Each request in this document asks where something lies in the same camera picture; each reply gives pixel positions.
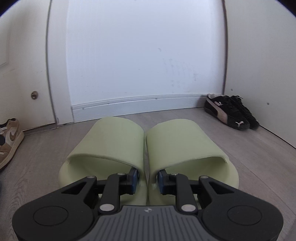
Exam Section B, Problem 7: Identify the white door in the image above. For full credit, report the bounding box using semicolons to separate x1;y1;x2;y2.
1;1;55;130

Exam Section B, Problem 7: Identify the light green slide sandal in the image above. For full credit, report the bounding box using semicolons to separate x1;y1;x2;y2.
58;117;147;205

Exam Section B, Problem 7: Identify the tan Nike sneaker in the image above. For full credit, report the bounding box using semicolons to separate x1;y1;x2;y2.
0;118;24;169

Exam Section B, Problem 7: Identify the brass door stopper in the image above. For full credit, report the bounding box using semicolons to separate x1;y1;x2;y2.
31;91;39;100

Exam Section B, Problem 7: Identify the black puma sneaker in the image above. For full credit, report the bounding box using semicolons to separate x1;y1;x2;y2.
230;95;259;130
204;94;250;131

